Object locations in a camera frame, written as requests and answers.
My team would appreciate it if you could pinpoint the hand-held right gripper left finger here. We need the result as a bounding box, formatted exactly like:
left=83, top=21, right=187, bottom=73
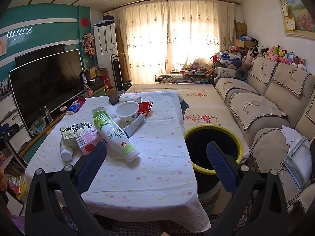
left=25, top=141, right=107, bottom=236

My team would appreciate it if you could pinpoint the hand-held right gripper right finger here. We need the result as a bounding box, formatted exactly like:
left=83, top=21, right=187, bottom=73
left=206, top=141, right=288, bottom=236

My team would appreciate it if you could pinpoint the pink drink carton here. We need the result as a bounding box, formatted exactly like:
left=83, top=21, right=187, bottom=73
left=76, top=133, right=106, bottom=155

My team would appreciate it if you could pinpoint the black yellow-rimmed trash bin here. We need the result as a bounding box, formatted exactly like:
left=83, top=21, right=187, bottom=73
left=183, top=125, right=244, bottom=195

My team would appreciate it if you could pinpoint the small white plastic bottle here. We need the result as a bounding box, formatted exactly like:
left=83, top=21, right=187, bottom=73
left=60, top=138, right=73, bottom=161

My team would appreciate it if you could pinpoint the green white drink carton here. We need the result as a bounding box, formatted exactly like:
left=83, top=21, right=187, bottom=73
left=60, top=122, right=99, bottom=146

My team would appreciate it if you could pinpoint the green white plastic bottle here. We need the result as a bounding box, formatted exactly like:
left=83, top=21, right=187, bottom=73
left=92, top=107, right=140, bottom=163

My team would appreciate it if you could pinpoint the silver grey wrapper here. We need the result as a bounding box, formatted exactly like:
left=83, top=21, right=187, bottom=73
left=122, top=114, right=145, bottom=136

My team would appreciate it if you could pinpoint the white drawer unit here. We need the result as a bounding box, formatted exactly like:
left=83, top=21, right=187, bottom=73
left=0, top=91, right=32, bottom=153

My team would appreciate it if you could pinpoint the clear glass dish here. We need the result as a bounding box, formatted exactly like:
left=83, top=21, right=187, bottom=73
left=30, top=117, right=47, bottom=134

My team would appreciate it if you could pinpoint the clear water bottle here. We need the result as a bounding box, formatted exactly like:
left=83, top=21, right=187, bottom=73
left=44, top=106, right=53, bottom=123

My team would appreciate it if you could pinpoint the stack of books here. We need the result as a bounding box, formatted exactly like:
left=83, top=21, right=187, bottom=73
left=0, top=147, right=28, bottom=202

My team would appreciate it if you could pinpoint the white dotted tablecloth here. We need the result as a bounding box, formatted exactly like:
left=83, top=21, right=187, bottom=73
left=25, top=90, right=211, bottom=233

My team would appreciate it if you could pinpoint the large black television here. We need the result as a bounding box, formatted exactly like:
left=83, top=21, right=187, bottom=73
left=8, top=49, right=85, bottom=129

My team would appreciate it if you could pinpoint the blue red tissue pack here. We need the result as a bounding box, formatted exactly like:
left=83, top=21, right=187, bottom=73
left=67, top=97, right=86, bottom=115

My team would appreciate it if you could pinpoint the white plastic bowl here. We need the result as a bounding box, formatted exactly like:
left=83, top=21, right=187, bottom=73
left=116, top=101, right=140, bottom=124

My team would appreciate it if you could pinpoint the floral cream bed sheet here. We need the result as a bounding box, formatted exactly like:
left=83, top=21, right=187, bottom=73
left=125, top=84, right=249, bottom=163

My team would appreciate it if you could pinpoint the dark brown block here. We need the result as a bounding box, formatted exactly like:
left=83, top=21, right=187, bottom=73
left=108, top=91, right=120, bottom=105

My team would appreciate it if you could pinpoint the white paper cup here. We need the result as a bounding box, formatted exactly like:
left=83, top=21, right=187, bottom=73
left=119, top=93, right=142, bottom=104

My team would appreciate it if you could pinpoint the white paper sheet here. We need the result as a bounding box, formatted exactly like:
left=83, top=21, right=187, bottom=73
left=281, top=125, right=306, bottom=146

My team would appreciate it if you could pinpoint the red snack packet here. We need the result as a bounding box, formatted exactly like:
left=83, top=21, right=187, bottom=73
left=138, top=101, right=154, bottom=117

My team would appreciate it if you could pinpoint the clear plastic bag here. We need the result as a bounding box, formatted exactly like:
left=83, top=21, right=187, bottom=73
left=283, top=138, right=313, bottom=190

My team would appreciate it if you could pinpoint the beige sofa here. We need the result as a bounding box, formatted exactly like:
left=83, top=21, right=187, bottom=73
left=212, top=55, right=315, bottom=214

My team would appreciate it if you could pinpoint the pink patterned cloth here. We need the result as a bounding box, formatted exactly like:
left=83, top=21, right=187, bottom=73
left=8, top=215, right=30, bottom=235

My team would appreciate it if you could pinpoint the black tower fan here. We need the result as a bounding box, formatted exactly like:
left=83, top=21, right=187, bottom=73
left=111, top=54, right=123, bottom=92

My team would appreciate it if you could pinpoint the grey round cushion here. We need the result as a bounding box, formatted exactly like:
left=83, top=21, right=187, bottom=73
left=235, top=67, right=249, bottom=80

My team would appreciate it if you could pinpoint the glass coffee table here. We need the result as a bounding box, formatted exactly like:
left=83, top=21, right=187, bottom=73
left=155, top=72, right=213, bottom=84

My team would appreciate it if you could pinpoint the pink plush bear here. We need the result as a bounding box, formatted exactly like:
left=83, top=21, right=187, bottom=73
left=242, top=47, right=255, bottom=70

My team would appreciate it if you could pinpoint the hanging flower decoration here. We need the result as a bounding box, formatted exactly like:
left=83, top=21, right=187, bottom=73
left=81, top=31, right=95, bottom=57

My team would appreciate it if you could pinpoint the pile of plush toys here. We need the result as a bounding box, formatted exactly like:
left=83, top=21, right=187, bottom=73
left=257, top=45, right=308, bottom=72

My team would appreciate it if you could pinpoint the white standing air conditioner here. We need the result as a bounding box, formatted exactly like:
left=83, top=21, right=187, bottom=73
left=94, top=23, right=119, bottom=91

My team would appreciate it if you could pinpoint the cream embroidered curtain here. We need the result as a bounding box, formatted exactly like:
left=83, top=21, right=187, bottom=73
left=113, top=0, right=237, bottom=84

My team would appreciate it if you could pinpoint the framed flower painting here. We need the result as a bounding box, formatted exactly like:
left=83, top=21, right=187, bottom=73
left=276, top=0, right=315, bottom=40

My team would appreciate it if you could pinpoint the black wall screen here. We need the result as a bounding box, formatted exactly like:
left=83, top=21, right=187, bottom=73
left=15, top=43, right=66, bottom=67

